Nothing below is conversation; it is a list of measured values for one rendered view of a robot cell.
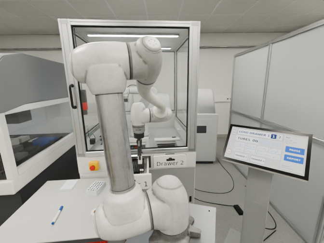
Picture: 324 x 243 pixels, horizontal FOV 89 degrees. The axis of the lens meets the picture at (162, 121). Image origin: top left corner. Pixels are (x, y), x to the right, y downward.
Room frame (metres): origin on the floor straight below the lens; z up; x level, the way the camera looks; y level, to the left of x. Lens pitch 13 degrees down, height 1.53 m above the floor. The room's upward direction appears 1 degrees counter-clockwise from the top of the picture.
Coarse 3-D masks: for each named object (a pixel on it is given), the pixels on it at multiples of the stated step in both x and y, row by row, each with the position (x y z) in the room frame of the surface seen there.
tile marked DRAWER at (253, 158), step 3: (252, 156) 1.10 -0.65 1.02; (255, 156) 1.09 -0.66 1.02; (252, 159) 1.08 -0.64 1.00; (255, 159) 1.07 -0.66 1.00; (258, 159) 1.06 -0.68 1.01; (261, 159) 1.06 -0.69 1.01; (264, 159) 1.05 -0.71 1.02; (258, 162) 1.05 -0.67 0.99; (261, 162) 1.04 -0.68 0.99; (264, 162) 1.03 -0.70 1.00
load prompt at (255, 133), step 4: (240, 132) 1.26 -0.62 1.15; (244, 132) 1.24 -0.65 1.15; (248, 132) 1.23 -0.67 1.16; (252, 132) 1.21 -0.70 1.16; (256, 132) 1.20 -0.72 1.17; (260, 132) 1.18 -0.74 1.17; (264, 132) 1.17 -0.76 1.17; (256, 136) 1.18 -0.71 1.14; (260, 136) 1.16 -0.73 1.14; (264, 136) 1.15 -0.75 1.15; (268, 136) 1.14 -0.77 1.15; (272, 136) 1.13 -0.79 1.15; (276, 136) 1.11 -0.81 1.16; (280, 136) 1.10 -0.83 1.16; (280, 140) 1.09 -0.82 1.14
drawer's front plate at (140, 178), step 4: (136, 176) 1.01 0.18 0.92; (140, 176) 1.02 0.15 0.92; (144, 176) 1.02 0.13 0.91; (148, 176) 1.02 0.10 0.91; (136, 180) 1.01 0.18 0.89; (140, 180) 1.02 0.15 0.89; (144, 180) 1.02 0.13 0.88; (148, 180) 1.02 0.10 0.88; (140, 184) 1.02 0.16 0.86; (144, 184) 1.02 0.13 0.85; (148, 184) 1.02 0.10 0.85; (144, 188) 1.02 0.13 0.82; (148, 188) 1.02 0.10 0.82
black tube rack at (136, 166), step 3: (132, 159) 1.32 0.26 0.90; (135, 159) 1.32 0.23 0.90; (132, 162) 1.26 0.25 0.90; (135, 162) 1.26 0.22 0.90; (135, 165) 1.21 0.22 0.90; (138, 165) 1.21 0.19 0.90; (141, 165) 1.20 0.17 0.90; (135, 168) 1.16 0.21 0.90; (138, 168) 1.16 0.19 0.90; (141, 168) 1.16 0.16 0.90
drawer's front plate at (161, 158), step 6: (156, 156) 1.31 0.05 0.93; (162, 156) 1.32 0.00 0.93; (168, 156) 1.32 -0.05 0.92; (174, 156) 1.32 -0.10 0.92; (180, 156) 1.33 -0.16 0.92; (186, 156) 1.33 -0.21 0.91; (156, 162) 1.31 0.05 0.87; (168, 162) 1.32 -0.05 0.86; (174, 162) 1.33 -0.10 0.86; (180, 162) 1.33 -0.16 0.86; (186, 162) 1.33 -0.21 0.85
